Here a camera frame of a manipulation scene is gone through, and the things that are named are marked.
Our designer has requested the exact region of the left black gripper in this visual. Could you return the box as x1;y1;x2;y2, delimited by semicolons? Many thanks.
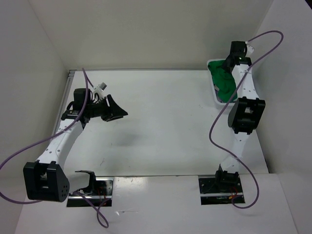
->
86;94;128;122

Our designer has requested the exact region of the green t shirt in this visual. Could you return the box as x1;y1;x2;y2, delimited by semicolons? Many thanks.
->
207;59;236;101

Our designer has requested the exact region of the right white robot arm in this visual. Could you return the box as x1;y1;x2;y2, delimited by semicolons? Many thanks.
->
214;41;265;193

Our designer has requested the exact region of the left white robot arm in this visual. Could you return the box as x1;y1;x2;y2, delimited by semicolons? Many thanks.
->
23;95;128;202

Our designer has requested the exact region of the white plastic basket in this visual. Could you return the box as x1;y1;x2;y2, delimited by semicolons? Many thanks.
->
206;58;254;106

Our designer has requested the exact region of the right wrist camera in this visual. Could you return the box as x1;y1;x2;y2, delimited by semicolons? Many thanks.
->
245;41;254;57

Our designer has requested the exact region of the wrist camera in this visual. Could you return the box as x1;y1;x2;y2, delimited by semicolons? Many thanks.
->
245;41;254;57
93;82;107;99

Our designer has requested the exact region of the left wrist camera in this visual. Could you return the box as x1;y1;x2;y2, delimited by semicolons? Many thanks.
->
93;82;107;99

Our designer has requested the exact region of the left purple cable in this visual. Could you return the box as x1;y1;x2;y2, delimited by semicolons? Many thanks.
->
0;68;109;229

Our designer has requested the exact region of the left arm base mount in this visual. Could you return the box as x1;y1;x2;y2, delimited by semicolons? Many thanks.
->
66;177;114;208

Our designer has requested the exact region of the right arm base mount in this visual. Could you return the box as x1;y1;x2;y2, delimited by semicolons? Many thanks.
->
198;175;245;205

